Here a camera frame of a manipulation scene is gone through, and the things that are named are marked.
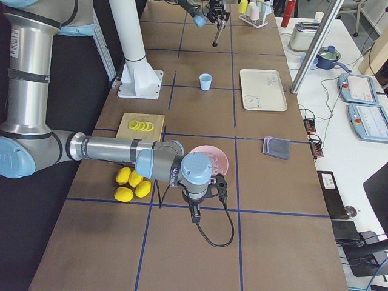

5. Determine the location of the blue teach pendant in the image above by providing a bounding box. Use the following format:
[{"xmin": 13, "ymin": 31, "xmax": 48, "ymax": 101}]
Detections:
[
  {"xmin": 348, "ymin": 103, "xmax": 387, "ymax": 143},
  {"xmin": 338, "ymin": 73, "xmax": 379, "ymax": 105}
]

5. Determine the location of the aluminium frame post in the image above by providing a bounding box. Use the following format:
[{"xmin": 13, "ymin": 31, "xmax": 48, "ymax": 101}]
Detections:
[{"xmin": 290, "ymin": 0, "xmax": 344, "ymax": 94}]

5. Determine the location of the light blue plastic cup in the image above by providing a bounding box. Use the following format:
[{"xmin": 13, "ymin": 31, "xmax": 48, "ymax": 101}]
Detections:
[{"xmin": 199, "ymin": 73, "xmax": 212, "ymax": 91}]

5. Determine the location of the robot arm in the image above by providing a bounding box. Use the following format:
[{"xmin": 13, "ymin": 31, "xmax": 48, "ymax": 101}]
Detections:
[
  {"xmin": 176, "ymin": 0, "xmax": 230, "ymax": 28},
  {"xmin": 1, "ymin": 1, "xmax": 211, "ymax": 222}
]

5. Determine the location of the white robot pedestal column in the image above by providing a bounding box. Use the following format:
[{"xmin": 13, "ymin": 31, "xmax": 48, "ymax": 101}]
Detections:
[{"xmin": 109, "ymin": 0, "xmax": 146, "ymax": 71}]

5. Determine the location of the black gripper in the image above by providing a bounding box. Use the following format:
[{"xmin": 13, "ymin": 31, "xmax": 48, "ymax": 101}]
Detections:
[
  {"xmin": 181, "ymin": 192, "xmax": 210, "ymax": 224},
  {"xmin": 209, "ymin": 0, "xmax": 230, "ymax": 26}
]

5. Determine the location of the pink cup on rack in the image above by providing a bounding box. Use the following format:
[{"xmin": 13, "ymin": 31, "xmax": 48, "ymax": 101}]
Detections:
[{"xmin": 246, "ymin": 5, "xmax": 260, "ymax": 21}]

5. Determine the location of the folded grey cloth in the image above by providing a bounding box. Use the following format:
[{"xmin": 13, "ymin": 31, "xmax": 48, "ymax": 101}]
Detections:
[{"xmin": 262, "ymin": 136, "xmax": 291, "ymax": 160}]

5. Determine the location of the whole yellow lemon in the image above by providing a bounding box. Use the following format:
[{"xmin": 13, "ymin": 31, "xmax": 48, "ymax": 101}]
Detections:
[{"xmin": 115, "ymin": 167, "xmax": 132, "ymax": 185}]

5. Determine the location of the white wire cup rack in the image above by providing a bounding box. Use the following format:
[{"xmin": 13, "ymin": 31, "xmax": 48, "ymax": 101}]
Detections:
[{"xmin": 238, "ymin": 0, "xmax": 273, "ymax": 28}]

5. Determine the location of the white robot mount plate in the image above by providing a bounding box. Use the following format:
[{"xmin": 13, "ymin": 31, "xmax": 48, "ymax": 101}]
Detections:
[{"xmin": 118, "ymin": 64, "xmax": 164, "ymax": 99}]

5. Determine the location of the red bottle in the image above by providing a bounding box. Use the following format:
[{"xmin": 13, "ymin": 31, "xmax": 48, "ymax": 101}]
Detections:
[{"xmin": 281, "ymin": 0, "xmax": 296, "ymax": 28}]

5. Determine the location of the white toaster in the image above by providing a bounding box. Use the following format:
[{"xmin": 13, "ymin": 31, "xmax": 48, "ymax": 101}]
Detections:
[{"xmin": 289, "ymin": 22, "xmax": 319, "ymax": 52}]

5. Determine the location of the yellow cup on rack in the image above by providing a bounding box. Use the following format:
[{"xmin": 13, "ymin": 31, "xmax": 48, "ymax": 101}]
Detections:
[{"xmin": 238, "ymin": 0, "xmax": 249, "ymax": 14}]

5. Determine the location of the blue saucepan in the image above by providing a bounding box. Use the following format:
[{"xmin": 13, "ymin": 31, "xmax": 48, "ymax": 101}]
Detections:
[{"xmin": 316, "ymin": 45, "xmax": 352, "ymax": 73}]

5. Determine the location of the wooden cutting board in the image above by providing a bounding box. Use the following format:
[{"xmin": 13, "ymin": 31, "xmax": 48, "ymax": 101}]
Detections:
[{"xmin": 113, "ymin": 113, "xmax": 164, "ymax": 156}]

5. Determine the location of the pink bowl of ice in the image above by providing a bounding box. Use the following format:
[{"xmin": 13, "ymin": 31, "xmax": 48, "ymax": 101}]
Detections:
[{"xmin": 190, "ymin": 145, "xmax": 229, "ymax": 176}]

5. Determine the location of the orange connector block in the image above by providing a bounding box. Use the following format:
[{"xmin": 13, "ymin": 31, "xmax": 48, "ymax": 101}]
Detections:
[
  {"xmin": 303, "ymin": 119, "xmax": 316, "ymax": 134},
  {"xmin": 309, "ymin": 139, "xmax": 324, "ymax": 159}
]

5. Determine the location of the black monitor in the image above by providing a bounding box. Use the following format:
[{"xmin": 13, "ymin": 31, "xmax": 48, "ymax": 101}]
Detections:
[{"xmin": 363, "ymin": 164, "xmax": 388, "ymax": 233}]

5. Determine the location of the black label box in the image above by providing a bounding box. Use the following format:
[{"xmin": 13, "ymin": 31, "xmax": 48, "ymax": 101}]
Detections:
[{"xmin": 317, "ymin": 171, "xmax": 348, "ymax": 219}]

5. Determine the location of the cream bear serving tray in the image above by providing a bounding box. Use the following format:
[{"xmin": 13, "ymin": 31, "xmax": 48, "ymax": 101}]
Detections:
[{"xmin": 239, "ymin": 69, "xmax": 287, "ymax": 112}]

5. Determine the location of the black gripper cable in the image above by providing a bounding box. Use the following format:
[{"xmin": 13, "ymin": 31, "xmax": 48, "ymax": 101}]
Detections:
[{"xmin": 154, "ymin": 178, "xmax": 235, "ymax": 247}]

